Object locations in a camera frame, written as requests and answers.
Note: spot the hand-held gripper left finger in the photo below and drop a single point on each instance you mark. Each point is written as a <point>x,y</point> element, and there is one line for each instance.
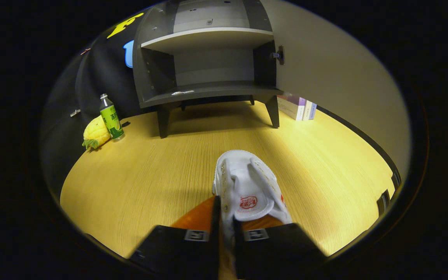
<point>215,241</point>

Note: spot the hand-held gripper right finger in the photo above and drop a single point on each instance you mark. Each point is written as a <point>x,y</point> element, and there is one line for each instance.
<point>238,252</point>

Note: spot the white shoe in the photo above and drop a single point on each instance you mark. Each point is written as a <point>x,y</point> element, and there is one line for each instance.
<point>247,182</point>

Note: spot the grey shoe cabinet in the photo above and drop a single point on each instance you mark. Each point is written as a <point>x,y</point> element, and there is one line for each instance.
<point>208,39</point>

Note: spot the beige shoe cabinet door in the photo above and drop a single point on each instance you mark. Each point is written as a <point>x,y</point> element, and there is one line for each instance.
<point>333,70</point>

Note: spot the white spine book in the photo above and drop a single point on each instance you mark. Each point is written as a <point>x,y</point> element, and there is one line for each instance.
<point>307,111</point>

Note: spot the green drink bottle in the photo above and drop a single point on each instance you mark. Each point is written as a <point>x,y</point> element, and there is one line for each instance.
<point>112,120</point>

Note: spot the yellow plush toy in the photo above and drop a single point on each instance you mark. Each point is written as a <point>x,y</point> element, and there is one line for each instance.
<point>95,132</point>

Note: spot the small silver clip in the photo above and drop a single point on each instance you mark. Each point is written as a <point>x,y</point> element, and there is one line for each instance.
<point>75,112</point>

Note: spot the black backdrop cloth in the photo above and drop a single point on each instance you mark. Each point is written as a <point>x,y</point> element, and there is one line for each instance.
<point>95,70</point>

